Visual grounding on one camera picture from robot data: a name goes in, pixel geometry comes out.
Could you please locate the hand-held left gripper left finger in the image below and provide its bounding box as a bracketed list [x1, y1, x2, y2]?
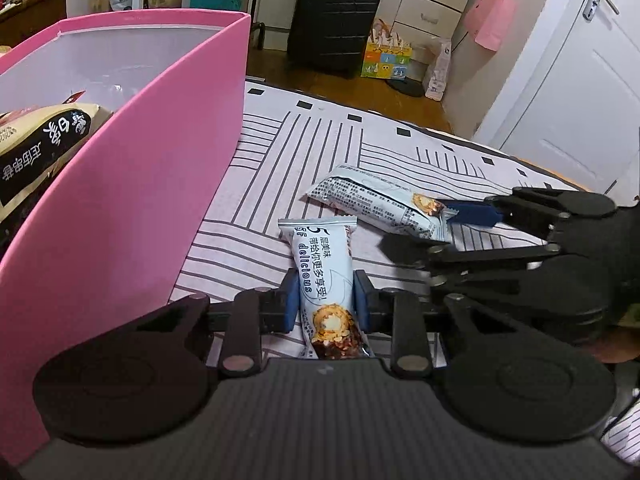
[117, 269, 301, 379]

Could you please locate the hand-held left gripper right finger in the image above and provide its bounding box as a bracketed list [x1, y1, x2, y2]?
[352, 270, 531, 379]

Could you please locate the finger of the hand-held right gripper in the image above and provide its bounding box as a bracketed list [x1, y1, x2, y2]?
[442, 186, 619, 241]
[377, 234, 562, 296]

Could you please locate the pale blue chocolate bar packet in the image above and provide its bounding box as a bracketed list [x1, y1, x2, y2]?
[277, 217, 373, 361]
[306, 164, 458, 242]

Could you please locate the pink cardboard box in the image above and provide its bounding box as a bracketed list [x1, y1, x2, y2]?
[0, 10, 252, 466]

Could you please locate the cream and black snack packet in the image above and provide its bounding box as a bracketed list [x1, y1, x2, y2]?
[0, 91, 113, 261]

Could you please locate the black round floor base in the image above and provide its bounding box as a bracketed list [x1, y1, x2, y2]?
[387, 79, 426, 97]

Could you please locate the white and pink packet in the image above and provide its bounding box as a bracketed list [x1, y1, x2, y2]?
[422, 37, 452, 100]

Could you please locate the white door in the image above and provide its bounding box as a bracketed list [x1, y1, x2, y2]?
[472, 0, 640, 196]

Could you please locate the colourful gift bag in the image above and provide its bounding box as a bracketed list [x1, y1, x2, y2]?
[361, 19, 413, 81]

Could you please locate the pink hanging bag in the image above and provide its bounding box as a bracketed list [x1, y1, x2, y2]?
[464, 0, 517, 52]

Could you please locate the black suitcase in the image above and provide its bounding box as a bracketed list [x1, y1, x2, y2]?
[286, 0, 385, 79]

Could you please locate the wooden dresser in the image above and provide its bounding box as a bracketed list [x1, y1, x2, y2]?
[0, 0, 72, 48]

